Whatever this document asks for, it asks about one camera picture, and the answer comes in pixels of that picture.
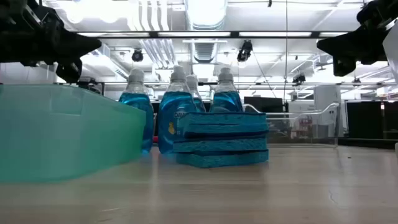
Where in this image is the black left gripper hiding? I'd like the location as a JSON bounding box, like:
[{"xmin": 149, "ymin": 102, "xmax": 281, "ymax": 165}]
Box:
[{"xmin": 14, "ymin": 21, "xmax": 103, "ymax": 84}]

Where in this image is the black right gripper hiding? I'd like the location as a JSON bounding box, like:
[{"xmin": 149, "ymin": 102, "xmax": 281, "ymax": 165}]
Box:
[{"xmin": 317, "ymin": 26, "xmax": 388, "ymax": 77}]

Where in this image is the blue dish soap bottle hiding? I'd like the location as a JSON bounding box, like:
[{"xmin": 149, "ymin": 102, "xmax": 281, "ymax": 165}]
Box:
[
  {"xmin": 157, "ymin": 65, "xmax": 198, "ymax": 155},
  {"xmin": 210, "ymin": 67, "xmax": 244, "ymax": 113},
  {"xmin": 185, "ymin": 73, "xmax": 206, "ymax": 113},
  {"xmin": 118, "ymin": 68, "xmax": 155, "ymax": 155}
]

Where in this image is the white cabinet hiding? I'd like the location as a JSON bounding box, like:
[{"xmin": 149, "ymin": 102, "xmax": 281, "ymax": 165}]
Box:
[{"xmin": 313, "ymin": 85, "xmax": 342, "ymax": 138}]

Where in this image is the clear plastic bin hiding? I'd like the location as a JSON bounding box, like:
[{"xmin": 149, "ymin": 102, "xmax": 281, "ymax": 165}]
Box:
[{"xmin": 242, "ymin": 102, "xmax": 340, "ymax": 149}]

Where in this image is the teal plastic bin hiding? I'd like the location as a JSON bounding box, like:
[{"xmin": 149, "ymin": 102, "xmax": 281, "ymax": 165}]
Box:
[{"xmin": 0, "ymin": 83, "xmax": 147, "ymax": 184}]

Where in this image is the black monitor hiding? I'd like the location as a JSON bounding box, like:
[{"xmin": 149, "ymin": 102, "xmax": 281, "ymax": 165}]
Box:
[{"xmin": 243, "ymin": 96, "xmax": 289, "ymax": 113}]

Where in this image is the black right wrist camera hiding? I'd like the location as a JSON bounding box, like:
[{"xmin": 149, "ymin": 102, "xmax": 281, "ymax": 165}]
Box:
[{"xmin": 356, "ymin": 0, "xmax": 398, "ymax": 29}]

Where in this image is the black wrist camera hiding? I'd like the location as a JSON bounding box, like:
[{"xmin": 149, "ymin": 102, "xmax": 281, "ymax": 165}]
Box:
[
  {"xmin": 356, "ymin": 0, "xmax": 398, "ymax": 29},
  {"xmin": 17, "ymin": 0, "xmax": 65, "ymax": 34}
]

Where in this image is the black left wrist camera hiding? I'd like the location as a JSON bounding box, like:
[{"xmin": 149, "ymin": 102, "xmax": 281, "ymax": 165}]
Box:
[{"xmin": 17, "ymin": 0, "xmax": 65, "ymax": 34}]

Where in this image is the thin hanging cable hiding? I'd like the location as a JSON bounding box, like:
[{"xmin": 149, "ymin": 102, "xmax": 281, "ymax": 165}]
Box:
[{"xmin": 284, "ymin": 0, "xmax": 289, "ymax": 103}]

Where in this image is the grey horizontal rail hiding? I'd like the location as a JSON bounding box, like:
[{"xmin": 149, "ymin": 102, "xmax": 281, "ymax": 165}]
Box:
[{"xmin": 102, "ymin": 81, "xmax": 398, "ymax": 86}]

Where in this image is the silver round air duct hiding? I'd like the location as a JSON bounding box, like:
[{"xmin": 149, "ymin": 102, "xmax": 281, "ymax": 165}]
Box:
[{"xmin": 185, "ymin": 0, "xmax": 229, "ymax": 31}]

